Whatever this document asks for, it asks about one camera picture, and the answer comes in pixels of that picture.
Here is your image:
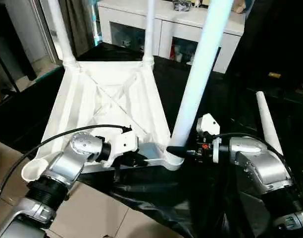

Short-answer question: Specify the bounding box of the white plastic table leg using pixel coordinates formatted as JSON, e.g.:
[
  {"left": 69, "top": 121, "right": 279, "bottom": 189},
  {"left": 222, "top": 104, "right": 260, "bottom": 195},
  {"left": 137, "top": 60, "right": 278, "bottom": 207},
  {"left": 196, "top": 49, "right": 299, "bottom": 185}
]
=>
[
  {"left": 169, "top": 0, "right": 236, "bottom": 160},
  {"left": 255, "top": 90, "right": 284, "bottom": 156},
  {"left": 46, "top": 0, "right": 80, "bottom": 73},
  {"left": 142, "top": 0, "right": 156, "bottom": 68}
]

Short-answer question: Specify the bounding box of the white plastic table top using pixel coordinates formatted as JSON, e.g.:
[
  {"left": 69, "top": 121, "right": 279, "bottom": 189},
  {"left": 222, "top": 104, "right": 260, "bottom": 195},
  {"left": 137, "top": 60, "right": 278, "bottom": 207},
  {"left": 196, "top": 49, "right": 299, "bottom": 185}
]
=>
[{"left": 21, "top": 60, "right": 186, "bottom": 183}]

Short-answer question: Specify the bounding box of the black mat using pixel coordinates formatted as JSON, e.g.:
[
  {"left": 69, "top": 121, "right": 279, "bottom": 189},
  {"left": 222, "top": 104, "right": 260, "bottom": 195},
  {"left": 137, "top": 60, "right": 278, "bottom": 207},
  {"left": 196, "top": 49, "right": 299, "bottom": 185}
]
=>
[{"left": 0, "top": 42, "right": 303, "bottom": 238}]

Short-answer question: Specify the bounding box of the white cabinet with glass doors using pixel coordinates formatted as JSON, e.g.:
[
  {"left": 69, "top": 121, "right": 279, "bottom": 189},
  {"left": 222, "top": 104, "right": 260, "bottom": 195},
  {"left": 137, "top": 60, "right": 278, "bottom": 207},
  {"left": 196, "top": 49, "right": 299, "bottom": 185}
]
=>
[{"left": 96, "top": 0, "right": 249, "bottom": 74}]

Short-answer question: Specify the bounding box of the clear glass trinket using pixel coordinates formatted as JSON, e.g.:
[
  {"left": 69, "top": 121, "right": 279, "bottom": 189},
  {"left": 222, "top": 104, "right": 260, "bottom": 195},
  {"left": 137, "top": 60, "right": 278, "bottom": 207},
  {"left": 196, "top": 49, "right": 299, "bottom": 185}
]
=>
[{"left": 173, "top": 0, "right": 192, "bottom": 12}]

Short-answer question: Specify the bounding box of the tan plush toy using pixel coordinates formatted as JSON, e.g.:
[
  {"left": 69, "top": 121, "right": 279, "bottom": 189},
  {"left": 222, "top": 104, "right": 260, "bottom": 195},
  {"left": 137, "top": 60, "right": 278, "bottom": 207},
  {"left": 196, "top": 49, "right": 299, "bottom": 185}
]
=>
[{"left": 234, "top": 0, "right": 247, "bottom": 14}]

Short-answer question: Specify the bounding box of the grey curtain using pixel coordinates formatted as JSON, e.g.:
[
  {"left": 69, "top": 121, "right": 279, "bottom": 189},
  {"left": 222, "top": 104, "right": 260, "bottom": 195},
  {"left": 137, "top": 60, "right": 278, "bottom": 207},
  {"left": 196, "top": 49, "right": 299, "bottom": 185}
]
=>
[{"left": 59, "top": 0, "right": 96, "bottom": 58}]

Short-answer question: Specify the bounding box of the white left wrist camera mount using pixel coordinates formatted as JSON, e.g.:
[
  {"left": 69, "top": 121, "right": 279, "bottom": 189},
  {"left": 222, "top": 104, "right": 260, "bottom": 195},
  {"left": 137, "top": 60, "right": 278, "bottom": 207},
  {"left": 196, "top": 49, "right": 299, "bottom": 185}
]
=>
[{"left": 101, "top": 128, "right": 139, "bottom": 170}]

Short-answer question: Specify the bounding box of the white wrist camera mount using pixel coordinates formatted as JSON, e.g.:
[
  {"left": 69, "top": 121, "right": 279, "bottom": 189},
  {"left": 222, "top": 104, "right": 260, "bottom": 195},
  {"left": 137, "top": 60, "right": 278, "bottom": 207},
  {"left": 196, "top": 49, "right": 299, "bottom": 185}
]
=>
[
  {"left": 195, "top": 113, "right": 222, "bottom": 165},
  {"left": 101, "top": 128, "right": 139, "bottom": 170}
]

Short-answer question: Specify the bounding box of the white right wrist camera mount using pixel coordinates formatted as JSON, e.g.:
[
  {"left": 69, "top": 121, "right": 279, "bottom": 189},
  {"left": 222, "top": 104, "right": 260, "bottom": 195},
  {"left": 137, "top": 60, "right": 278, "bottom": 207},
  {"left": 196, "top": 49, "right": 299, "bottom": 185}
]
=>
[{"left": 195, "top": 113, "right": 222, "bottom": 165}]

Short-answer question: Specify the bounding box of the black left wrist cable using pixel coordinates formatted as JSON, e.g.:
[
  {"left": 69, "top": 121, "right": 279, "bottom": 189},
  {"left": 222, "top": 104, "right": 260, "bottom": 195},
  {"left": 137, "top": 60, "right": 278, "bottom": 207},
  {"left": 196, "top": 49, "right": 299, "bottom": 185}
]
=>
[{"left": 0, "top": 124, "right": 133, "bottom": 207}]

